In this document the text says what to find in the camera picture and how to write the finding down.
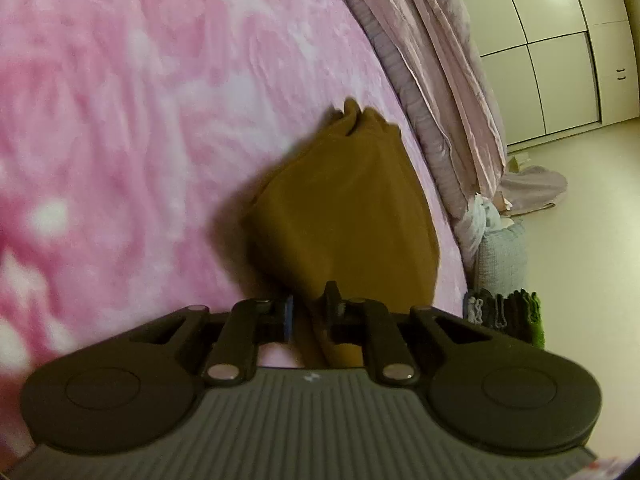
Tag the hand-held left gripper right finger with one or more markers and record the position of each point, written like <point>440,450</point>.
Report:
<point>332,310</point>

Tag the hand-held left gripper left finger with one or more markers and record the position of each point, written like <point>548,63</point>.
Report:
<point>288,317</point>

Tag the brown garment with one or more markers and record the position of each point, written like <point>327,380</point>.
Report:
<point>345,210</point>

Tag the dark green cloth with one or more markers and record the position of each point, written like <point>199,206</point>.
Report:
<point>495,310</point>

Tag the grey knitted cushion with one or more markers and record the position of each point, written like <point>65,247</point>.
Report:
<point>502,257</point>

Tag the pale pink cloth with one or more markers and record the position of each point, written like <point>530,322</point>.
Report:
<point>535,185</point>

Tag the pink floral blanket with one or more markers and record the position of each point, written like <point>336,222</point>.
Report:
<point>150,110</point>

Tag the folded pink quilt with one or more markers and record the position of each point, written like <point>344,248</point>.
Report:
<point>450,60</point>

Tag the white wardrobe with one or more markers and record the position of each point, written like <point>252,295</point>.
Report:
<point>550,85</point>

